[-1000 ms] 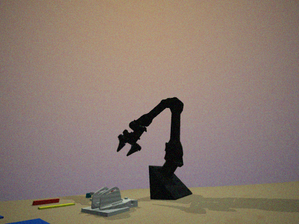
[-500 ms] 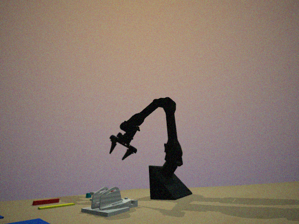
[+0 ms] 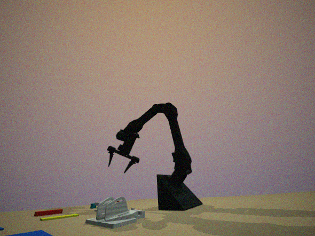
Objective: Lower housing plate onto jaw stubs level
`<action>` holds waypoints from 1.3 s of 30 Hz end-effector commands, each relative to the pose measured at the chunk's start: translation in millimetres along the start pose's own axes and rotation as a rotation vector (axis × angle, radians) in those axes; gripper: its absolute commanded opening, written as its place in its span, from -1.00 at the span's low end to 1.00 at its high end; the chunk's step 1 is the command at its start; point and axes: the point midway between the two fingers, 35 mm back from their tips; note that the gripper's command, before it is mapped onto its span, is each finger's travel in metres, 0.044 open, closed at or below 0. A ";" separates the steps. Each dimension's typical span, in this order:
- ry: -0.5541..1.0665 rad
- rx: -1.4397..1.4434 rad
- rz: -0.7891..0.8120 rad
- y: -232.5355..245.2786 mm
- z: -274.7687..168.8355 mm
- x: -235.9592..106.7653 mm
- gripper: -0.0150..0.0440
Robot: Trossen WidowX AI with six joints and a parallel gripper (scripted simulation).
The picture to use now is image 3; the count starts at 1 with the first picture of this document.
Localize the dark red flat bar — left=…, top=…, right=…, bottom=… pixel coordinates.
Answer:
left=34, top=209, right=62, bottom=217

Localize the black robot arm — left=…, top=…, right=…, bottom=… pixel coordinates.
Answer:
left=116, top=103, right=192, bottom=190

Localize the blue flat square plate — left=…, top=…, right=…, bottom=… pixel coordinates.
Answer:
left=7, top=230, right=53, bottom=236

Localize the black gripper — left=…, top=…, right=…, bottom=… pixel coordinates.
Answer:
left=107, top=141, right=139, bottom=173

